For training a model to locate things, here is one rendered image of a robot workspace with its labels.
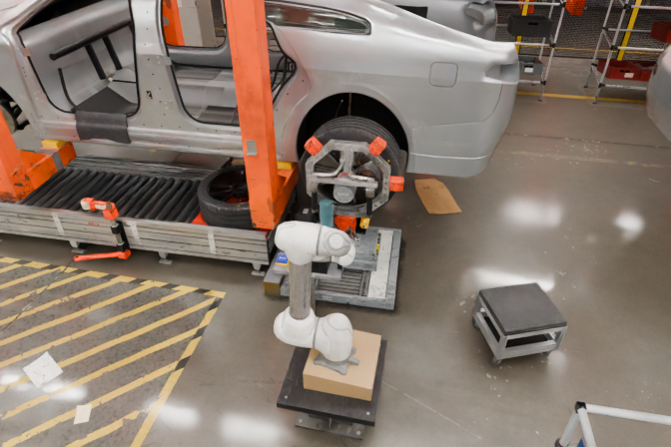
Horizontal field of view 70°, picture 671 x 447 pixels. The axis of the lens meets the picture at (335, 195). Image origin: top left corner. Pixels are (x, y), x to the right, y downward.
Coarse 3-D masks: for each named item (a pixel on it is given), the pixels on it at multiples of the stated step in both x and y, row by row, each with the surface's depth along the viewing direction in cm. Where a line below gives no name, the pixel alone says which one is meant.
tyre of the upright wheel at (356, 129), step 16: (320, 128) 318; (336, 128) 299; (352, 128) 297; (368, 128) 302; (384, 128) 313; (368, 144) 297; (304, 160) 312; (384, 160) 301; (400, 160) 319; (304, 176) 319
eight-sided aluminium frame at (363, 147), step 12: (336, 144) 292; (348, 144) 292; (360, 144) 294; (312, 156) 305; (324, 156) 298; (372, 156) 292; (312, 168) 306; (384, 168) 295; (384, 180) 300; (384, 192) 305; (372, 204) 312; (348, 216) 320; (360, 216) 318
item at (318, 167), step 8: (360, 152) 304; (320, 160) 333; (336, 160) 311; (320, 168) 316; (328, 168) 315; (336, 168) 315; (368, 176) 314; (328, 184) 335; (328, 192) 329; (360, 192) 338; (376, 192) 323; (352, 200) 331; (360, 200) 328
